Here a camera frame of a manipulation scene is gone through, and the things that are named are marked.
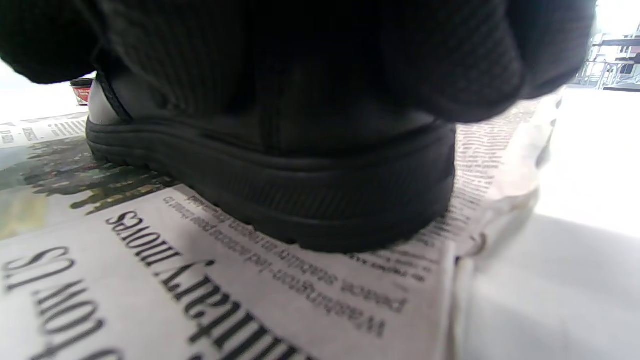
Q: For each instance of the person's right hand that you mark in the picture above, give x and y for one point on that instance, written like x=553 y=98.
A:
x=350 y=45

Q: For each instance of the black leather shoe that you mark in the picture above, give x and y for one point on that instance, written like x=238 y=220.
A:
x=300 y=190

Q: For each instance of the black shoe polish jar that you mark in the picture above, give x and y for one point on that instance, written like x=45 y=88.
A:
x=81 y=92

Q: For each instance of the newspaper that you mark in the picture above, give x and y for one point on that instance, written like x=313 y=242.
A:
x=150 y=280

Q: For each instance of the metal rack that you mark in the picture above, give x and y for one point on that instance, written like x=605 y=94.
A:
x=617 y=62

